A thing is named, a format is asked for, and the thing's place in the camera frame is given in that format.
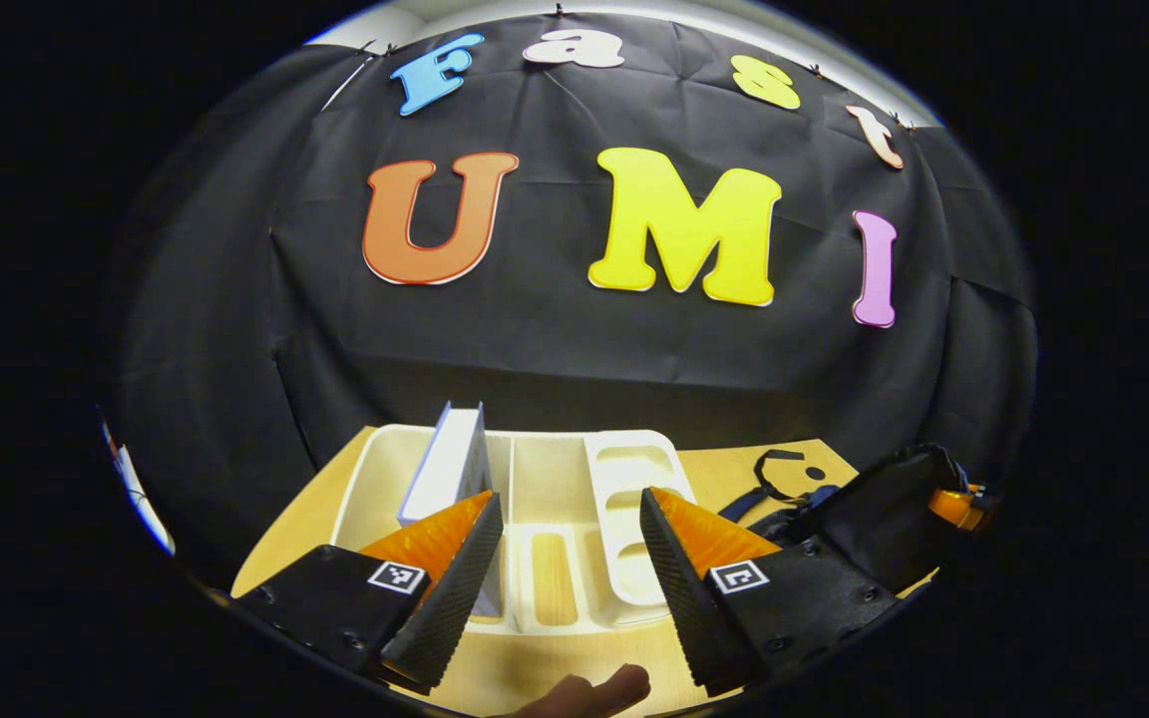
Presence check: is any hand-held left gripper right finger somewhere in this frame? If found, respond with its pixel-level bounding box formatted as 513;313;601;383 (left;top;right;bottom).
639;486;903;697

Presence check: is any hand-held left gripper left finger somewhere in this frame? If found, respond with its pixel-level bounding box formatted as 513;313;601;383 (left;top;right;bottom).
235;491;506;696

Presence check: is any blue schoolbag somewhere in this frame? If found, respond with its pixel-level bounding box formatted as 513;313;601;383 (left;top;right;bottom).
717;444;974;594

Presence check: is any purple blue cover book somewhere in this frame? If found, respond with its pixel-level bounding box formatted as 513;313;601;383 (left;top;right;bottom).
397;402;506;619

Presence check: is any white plastic bookshelf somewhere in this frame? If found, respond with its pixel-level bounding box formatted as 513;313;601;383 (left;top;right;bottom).
330;424;700;636

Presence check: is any black backdrop cloth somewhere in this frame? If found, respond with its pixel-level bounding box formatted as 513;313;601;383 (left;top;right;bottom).
101;15;1039;589

